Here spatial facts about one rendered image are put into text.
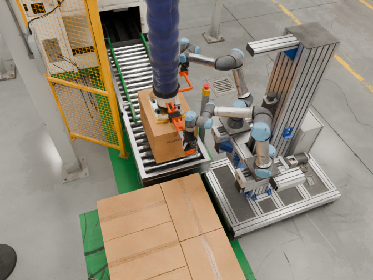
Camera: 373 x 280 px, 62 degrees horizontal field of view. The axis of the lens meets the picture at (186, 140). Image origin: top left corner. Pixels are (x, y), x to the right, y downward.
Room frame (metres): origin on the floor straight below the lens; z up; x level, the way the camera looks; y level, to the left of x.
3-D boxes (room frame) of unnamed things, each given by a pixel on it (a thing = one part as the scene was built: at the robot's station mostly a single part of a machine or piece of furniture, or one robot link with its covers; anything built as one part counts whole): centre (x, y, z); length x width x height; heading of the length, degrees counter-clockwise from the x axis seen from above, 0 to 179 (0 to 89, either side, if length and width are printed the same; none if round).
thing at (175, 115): (1.80, 0.11, 1.21); 0.10 x 0.08 x 0.06; 112
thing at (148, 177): (1.69, 0.08, 0.58); 0.70 x 0.03 x 0.06; 111
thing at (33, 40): (2.05, 1.20, 1.62); 0.20 x 0.05 x 0.30; 21
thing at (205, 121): (1.48, -0.12, 1.51); 0.11 x 0.11 x 0.08; 74
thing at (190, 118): (1.49, -0.02, 1.51); 0.09 x 0.08 x 0.11; 74
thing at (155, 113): (1.99, 0.29, 1.10); 0.34 x 0.10 x 0.05; 22
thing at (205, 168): (1.69, 0.08, 0.48); 0.70 x 0.03 x 0.15; 111
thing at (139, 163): (2.66, 0.81, 0.50); 2.31 x 0.05 x 0.19; 21
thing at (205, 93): (2.41, -0.18, 0.50); 0.07 x 0.07 x 1.00; 21
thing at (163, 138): (2.03, 0.20, 0.88); 0.60 x 0.40 x 0.40; 22
